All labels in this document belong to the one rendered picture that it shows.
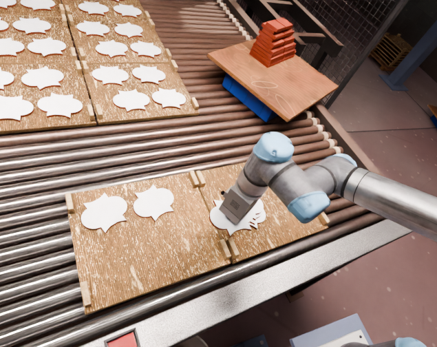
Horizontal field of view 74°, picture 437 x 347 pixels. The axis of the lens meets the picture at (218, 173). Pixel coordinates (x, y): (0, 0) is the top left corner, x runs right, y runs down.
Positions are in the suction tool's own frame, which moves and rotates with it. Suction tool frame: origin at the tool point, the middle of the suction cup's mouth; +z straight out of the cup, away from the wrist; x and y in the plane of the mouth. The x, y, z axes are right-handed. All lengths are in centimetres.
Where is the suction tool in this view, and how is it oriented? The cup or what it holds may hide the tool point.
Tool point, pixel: (230, 216)
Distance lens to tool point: 84.6
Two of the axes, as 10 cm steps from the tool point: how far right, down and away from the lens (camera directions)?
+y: -6.2, 5.0, -6.1
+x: 7.4, 6.3, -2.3
